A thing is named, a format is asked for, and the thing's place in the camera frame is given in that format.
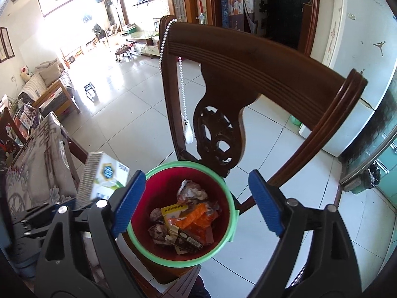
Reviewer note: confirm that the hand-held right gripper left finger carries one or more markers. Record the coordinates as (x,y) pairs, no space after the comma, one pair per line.
(128,205)

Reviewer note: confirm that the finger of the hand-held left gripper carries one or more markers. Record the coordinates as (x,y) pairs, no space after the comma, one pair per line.
(37,213)

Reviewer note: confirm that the dark entrance door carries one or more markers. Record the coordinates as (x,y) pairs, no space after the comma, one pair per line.
(285,12)

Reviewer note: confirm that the dark framed wall picture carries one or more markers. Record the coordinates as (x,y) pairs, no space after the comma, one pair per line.
(2,49)
(8,42)

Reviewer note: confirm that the printed door curtain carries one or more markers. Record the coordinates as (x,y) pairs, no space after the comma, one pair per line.
(235,6)

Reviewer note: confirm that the red bucket green rim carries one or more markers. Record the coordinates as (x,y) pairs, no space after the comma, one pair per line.
(149,192)

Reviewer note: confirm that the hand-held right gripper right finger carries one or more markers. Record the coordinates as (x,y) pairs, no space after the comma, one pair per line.
(266,205)

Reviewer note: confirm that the white plush toy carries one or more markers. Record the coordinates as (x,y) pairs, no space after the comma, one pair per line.
(24,73)

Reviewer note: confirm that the small black stool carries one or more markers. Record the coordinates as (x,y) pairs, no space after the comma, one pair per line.
(90,85)

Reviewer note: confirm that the white blue milk carton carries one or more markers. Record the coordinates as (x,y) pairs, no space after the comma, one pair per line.
(105,173)

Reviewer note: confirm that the yellow medicine box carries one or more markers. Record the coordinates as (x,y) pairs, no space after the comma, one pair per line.
(173,215)

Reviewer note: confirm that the carved wooden dining chair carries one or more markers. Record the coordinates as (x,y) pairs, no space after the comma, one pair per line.
(9,124)
(248,62)

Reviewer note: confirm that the low television cabinet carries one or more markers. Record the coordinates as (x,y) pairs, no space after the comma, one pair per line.
(145,42)

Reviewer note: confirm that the white refrigerator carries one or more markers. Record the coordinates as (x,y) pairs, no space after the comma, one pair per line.
(356,37)

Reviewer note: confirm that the wooden sofa with cushions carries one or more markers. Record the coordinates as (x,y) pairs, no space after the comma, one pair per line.
(37,83)

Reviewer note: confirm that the orange plastic bag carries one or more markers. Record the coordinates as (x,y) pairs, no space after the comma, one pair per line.
(198,219)

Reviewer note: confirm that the flower wall painting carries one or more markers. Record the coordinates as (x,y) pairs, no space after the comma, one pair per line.
(201,11)

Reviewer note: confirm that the round stool on wheels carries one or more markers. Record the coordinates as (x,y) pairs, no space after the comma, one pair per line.
(122,50)

